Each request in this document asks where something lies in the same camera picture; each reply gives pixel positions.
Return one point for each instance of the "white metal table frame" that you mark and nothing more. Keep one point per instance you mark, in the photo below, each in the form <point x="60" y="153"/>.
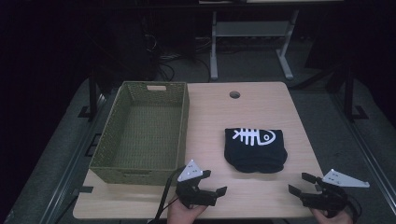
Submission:
<point x="249" y="29"/>

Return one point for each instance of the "green woven basket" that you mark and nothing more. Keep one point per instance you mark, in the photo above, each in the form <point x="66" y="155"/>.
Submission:
<point x="146" y="133"/>

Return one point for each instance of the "black garment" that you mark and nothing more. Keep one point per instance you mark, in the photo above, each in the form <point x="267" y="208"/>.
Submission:
<point x="255" y="154"/>

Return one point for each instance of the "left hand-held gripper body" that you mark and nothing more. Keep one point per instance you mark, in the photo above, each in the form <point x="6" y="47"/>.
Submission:
<point x="194" y="196"/>

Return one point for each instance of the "grey metal rail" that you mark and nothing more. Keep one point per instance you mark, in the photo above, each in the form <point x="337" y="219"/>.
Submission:
<point x="74" y="158"/>
<point x="364" y="149"/>

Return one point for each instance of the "person's right hand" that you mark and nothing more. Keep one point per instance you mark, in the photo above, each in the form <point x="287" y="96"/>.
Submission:
<point x="333" y="220"/>

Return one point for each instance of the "person's left hand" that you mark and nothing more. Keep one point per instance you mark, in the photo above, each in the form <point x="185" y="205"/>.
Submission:
<point x="180" y="214"/>

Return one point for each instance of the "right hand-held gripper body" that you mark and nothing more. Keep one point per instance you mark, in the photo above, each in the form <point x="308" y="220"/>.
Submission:
<point x="330" y="199"/>

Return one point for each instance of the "black metal stand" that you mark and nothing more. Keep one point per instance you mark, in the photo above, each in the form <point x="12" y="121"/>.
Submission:
<point x="92" y="99"/>
<point x="349" y="96"/>

